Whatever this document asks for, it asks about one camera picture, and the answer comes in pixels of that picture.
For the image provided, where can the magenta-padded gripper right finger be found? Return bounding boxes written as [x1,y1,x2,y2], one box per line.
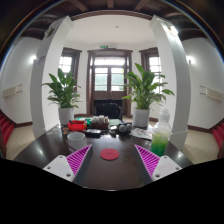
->
[133,143,183,186]

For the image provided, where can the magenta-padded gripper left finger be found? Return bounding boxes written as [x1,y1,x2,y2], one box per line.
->
[42,143,94,185]

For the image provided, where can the white cup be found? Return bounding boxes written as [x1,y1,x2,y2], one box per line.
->
[66,131,88,152]

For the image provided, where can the clear bottle with green drink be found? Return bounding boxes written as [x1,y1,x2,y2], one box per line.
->
[150,108,172,158]

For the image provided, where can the paper leaflet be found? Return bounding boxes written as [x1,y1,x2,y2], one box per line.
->
[130,127,154,141]

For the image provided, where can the red container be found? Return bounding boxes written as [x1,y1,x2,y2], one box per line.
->
[67,119,88,132]

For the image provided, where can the black flat device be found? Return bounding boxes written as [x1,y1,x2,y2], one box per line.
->
[84,128,103,137]

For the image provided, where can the flat round red coaster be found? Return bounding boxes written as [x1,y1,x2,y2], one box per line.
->
[99,148,120,162]

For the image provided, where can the black round objects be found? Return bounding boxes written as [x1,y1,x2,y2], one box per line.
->
[116,122,134,135]

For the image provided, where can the dark tray with white cups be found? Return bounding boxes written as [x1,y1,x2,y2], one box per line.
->
[89,115,110,131]

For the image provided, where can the black chair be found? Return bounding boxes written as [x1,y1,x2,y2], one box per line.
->
[95,102,123,121]

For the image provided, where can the green plant in white pot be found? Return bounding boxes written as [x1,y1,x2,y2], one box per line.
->
[121,62,176,129]
[42,67,83,126]

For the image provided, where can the dark wooden double door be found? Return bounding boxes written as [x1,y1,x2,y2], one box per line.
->
[86,48,134,118]

